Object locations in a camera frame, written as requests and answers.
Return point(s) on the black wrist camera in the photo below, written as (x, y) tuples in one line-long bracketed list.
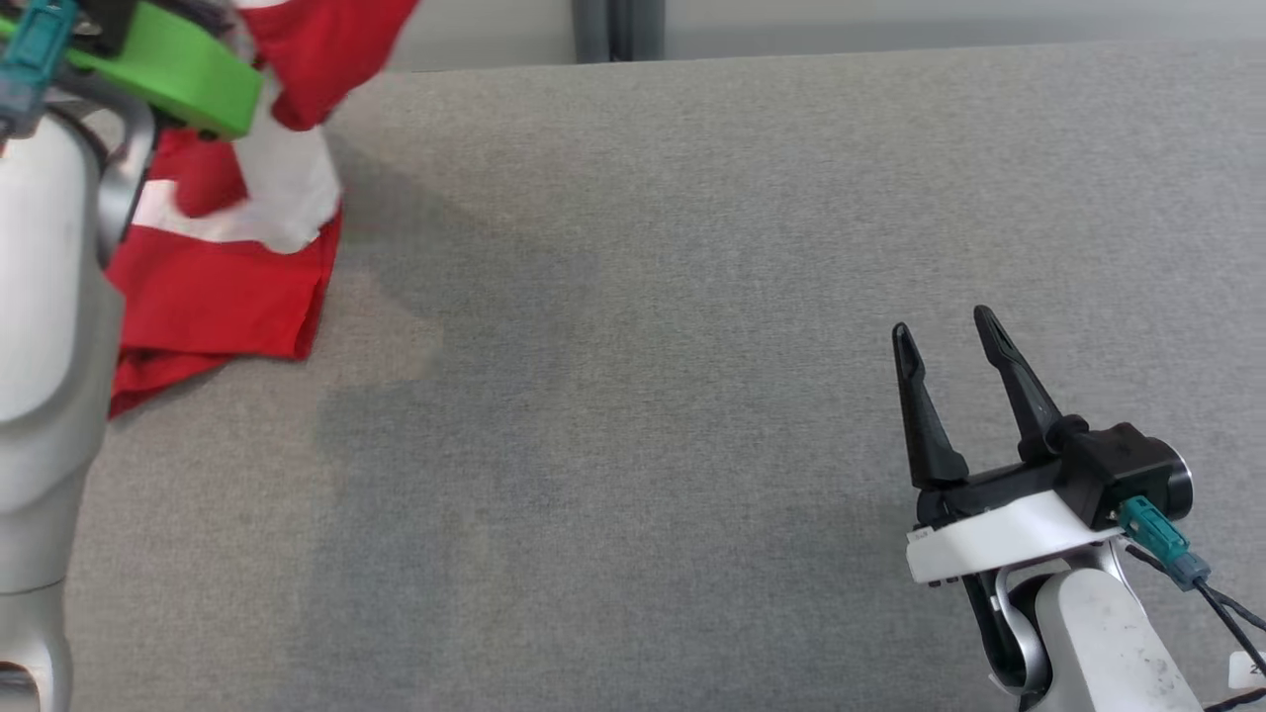
[(1118, 465), (99, 20)]

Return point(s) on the grey metal frame post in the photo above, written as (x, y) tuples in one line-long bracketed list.
[(618, 28)]

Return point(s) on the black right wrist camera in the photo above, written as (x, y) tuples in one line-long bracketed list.
[(1118, 465)]

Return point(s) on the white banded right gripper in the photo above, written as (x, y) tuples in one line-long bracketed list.
[(999, 534)]

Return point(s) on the red Bulls 23 jersey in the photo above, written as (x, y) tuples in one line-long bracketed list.
[(326, 49)]

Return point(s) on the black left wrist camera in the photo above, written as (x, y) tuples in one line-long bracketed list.
[(99, 20)]

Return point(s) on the red shorts with white stripe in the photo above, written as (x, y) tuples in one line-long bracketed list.
[(218, 297)]

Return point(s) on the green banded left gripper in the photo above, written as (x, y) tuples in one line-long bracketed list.
[(188, 74)]

